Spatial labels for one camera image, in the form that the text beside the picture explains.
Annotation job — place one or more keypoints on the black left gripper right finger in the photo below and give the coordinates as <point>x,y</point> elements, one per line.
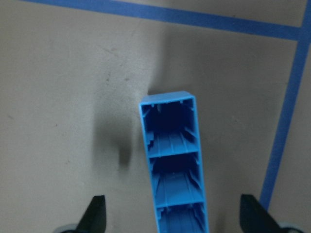
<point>254,218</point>

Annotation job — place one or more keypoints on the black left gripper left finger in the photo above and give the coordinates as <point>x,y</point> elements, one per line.
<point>94,218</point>

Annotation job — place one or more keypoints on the blue toy block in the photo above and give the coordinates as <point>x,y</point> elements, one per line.
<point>172,145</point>

